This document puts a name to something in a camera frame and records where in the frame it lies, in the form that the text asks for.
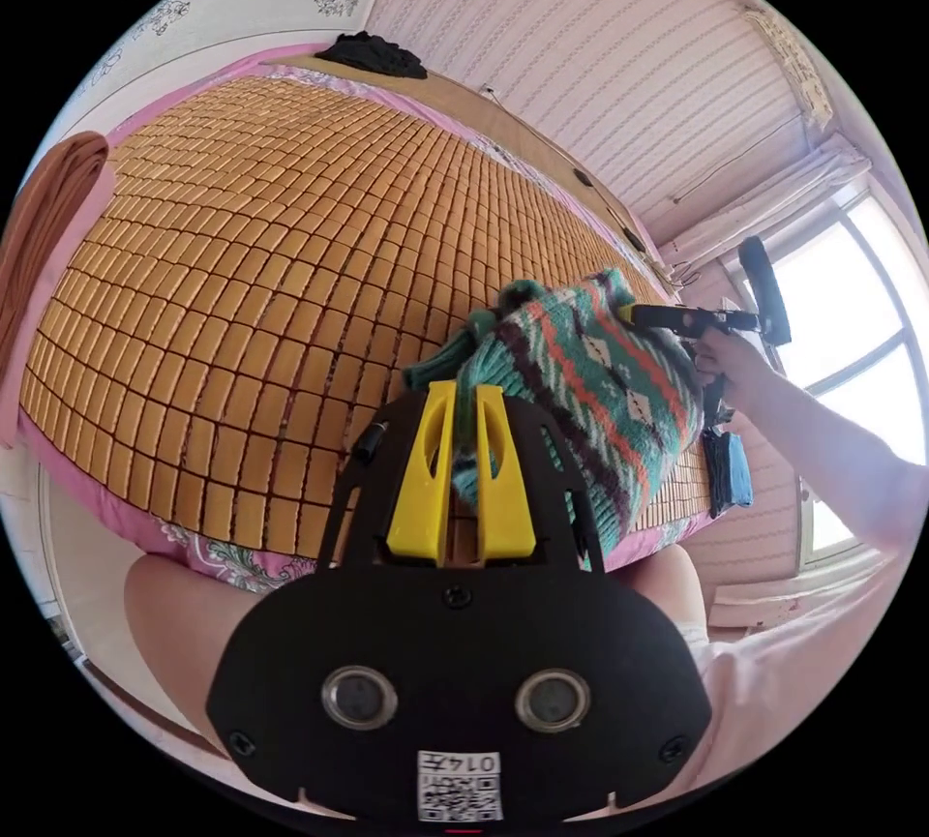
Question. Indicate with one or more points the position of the green patterned sweater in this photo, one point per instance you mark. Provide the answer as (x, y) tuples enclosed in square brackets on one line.
[(610, 401)]

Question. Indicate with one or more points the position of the brown rolled blanket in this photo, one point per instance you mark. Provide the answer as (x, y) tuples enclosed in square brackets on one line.
[(47, 227)]

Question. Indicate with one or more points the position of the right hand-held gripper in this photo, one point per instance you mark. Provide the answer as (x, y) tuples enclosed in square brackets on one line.
[(686, 319)]

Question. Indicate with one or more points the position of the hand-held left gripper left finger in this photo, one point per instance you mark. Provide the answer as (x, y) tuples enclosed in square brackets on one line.
[(423, 481)]

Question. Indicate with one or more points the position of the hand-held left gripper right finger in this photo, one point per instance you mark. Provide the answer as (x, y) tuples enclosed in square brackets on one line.
[(506, 489)]

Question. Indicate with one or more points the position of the blue pile of clothes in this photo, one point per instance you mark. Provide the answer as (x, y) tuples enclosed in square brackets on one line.
[(728, 474)]

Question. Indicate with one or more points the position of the window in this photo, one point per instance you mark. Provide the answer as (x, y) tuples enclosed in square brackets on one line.
[(856, 343)]

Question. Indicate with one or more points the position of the person's body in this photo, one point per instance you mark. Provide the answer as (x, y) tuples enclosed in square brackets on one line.
[(798, 692)]

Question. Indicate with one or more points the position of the black pile of clothes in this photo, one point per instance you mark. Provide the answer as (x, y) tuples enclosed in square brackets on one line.
[(371, 55)]

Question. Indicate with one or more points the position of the person's right hand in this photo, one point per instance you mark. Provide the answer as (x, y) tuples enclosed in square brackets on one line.
[(729, 361)]

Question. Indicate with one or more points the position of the person's right forearm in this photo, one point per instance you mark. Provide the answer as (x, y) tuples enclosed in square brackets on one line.
[(820, 423)]

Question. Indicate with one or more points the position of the bed with woven mat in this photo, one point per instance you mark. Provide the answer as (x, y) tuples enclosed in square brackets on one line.
[(254, 271)]

